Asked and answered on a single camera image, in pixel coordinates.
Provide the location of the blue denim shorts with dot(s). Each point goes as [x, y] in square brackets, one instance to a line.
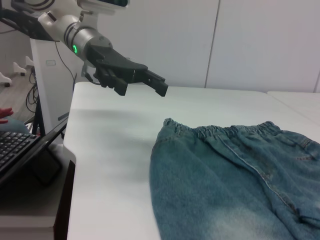
[212, 187]

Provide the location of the white robot torso column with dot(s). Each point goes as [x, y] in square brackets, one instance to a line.
[47, 82]

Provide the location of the blue clothed bystander leg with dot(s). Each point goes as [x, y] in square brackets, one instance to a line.
[15, 126]

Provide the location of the black tripod leg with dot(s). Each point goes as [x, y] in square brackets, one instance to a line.
[40, 117]

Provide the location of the bystander hand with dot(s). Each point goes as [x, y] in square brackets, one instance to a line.
[4, 115]

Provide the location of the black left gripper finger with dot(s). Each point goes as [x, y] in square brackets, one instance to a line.
[116, 85]
[156, 85]

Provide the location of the black keyboard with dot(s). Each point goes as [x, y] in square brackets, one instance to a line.
[51, 136]
[15, 147]

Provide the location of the white caster leg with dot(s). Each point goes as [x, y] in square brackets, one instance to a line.
[19, 68]
[29, 61]
[5, 79]

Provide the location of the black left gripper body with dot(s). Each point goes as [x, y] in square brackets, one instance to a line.
[112, 58]

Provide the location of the white robot upper body shell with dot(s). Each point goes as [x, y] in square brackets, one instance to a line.
[100, 3]

